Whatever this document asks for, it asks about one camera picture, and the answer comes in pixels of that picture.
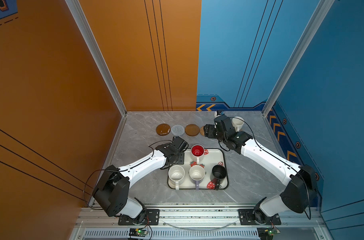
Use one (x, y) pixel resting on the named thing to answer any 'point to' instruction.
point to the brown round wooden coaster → (192, 130)
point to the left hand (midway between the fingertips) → (179, 157)
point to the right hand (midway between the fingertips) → (208, 127)
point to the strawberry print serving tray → (210, 158)
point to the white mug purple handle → (197, 173)
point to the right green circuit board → (267, 233)
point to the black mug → (218, 172)
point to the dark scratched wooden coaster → (163, 129)
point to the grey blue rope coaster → (177, 130)
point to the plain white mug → (237, 123)
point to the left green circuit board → (138, 232)
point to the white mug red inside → (197, 151)
